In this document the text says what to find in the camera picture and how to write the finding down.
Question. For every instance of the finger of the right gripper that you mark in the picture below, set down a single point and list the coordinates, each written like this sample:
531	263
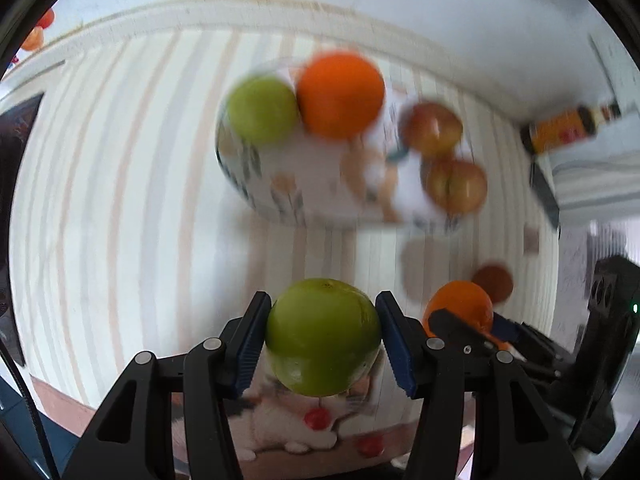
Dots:
456	333

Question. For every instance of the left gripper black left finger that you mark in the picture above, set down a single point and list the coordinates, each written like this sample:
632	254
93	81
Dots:
130	437

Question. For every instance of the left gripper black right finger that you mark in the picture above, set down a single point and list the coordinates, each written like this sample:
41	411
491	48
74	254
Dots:
515	434

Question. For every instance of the orange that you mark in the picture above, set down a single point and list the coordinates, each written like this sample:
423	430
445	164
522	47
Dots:
339	95
467	301

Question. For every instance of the small dark red fruit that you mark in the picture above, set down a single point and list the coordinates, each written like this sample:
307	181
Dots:
496	280

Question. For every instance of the green apple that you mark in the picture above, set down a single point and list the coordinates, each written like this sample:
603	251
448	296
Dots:
322	336
263	110

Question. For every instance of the red apple lower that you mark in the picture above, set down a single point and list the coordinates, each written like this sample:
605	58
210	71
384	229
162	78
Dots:
456	186

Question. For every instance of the red apple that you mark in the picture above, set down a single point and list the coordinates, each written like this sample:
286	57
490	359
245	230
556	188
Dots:
456	186
431	129

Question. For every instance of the patterned white plate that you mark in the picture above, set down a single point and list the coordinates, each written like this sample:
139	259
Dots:
310	181

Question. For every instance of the striped bed sheet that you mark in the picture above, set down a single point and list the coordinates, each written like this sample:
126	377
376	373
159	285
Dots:
126	236

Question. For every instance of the red apple upper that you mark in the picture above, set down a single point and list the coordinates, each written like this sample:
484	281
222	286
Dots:
431	129

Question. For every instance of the dark sauce bottle yellow label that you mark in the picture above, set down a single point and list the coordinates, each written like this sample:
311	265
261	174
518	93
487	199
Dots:
572	126

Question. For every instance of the orange on plate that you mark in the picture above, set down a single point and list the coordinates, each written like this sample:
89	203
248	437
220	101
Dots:
339	95

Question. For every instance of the green apple on plate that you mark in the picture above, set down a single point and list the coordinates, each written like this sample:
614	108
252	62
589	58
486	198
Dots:
263	110

